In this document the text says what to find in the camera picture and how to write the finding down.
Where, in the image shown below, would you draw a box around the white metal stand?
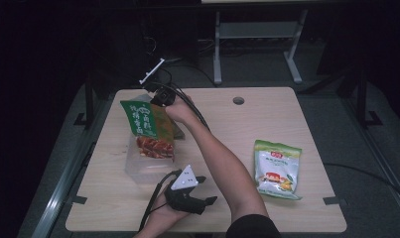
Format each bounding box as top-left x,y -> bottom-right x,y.
212,9 -> 309,85

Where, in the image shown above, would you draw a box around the black metal stand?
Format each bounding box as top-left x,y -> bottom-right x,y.
355,68 -> 384,128
72,73 -> 96,130

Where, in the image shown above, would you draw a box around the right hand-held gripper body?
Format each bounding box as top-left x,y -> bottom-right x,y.
139,58 -> 177,107

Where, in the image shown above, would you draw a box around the person's black sleeve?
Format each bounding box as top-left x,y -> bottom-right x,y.
225,213 -> 283,238

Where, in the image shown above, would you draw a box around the green and red seasoning packet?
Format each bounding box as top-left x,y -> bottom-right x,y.
119,98 -> 176,161

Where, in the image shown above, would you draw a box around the metal frame rail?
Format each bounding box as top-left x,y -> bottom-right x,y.
339,95 -> 400,216
31,95 -> 117,238

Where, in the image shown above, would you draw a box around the black cable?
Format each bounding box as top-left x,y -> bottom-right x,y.
323,163 -> 400,201

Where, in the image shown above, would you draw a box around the clear plastic container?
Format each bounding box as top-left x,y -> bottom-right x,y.
123,93 -> 186,184

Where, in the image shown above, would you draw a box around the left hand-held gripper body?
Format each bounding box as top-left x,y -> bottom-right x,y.
164,164 -> 209,216

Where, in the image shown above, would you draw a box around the black floor cables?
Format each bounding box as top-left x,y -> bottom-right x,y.
146,36 -> 218,89

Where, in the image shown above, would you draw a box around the left hand-held gripper cable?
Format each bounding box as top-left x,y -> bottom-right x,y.
138,169 -> 183,232

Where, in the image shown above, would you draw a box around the hand-held gripper cable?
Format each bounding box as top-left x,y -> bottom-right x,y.
147,67 -> 211,132
138,169 -> 183,232

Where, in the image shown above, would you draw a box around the person's right hand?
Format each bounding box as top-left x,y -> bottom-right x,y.
165,94 -> 200,125

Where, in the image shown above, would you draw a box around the right hand-held gripper cable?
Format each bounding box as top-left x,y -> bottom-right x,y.
147,67 -> 211,132

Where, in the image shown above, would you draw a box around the person's left hand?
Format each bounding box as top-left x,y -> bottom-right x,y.
134,191 -> 191,238

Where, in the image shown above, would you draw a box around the white packet with green top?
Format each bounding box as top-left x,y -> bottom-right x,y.
253,139 -> 303,201

